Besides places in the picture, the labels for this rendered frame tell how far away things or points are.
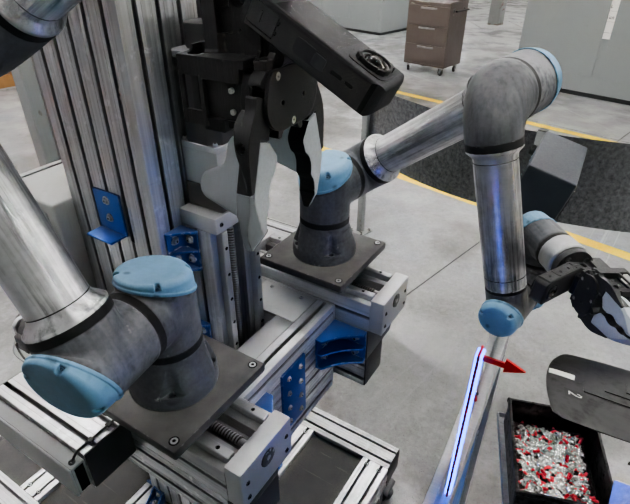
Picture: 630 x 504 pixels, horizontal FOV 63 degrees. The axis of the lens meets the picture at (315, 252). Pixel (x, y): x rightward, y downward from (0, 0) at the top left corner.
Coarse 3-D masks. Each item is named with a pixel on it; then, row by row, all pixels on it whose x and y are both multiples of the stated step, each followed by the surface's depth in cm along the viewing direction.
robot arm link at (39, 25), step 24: (0, 0) 57; (24, 0) 57; (48, 0) 57; (72, 0) 57; (0, 24) 59; (24, 24) 59; (48, 24) 61; (0, 48) 60; (24, 48) 62; (0, 72) 63
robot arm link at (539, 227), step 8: (528, 216) 103; (536, 216) 102; (544, 216) 102; (528, 224) 101; (536, 224) 100; (544, 224) 99; (552, 224) 99; (528, 232) 100; (536, 232) 99; (544, 232) 97; (552, 232) 96; (560, 232) 96; (528, 240) 100; (536, 240) 98; (544, 240) 96; (528, 248) 101; (536, 248) 98; (528, 256) 101; (536, 256) 98; (536, 264) 101
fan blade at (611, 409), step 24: (552, 360) 74; (576, 360) 75; (552, 384) 66; (576, 384) 67; (600, 384) 68; (624, 384) 68; (552, 408) 61; (576, 408) 62; (600, 408) 63; (624, 408) 64; (600, 432) 59; (624, 432) 60
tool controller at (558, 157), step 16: (544, 144) 124; (560, 144) 127; (576, 144) 129; (544, 160) 117; (560, 160) 119; (576, 160) 121; (528, 176) 115; (544, 176) 113; (560, 176) 112; (576, 176) 114; (528, 192) 116; (544, 192) 115; (560, 192) 113; (528, 208) 118; (544, 208) 116; (560, 208) 115
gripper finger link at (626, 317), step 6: (606, 294) 81; (606, 300) 81; (612, 300) 80; (624, 300) 81; (606, 306) 81; (612, 306) 80; (618, 306) 79; (606, 312) 81; (612, 312) 80; (618, 312) 78; (624, 312) 78; (618, 318) 78; (624, 318) 77; (618, 324) 78; (624, 324) 77; (624, 330) 77
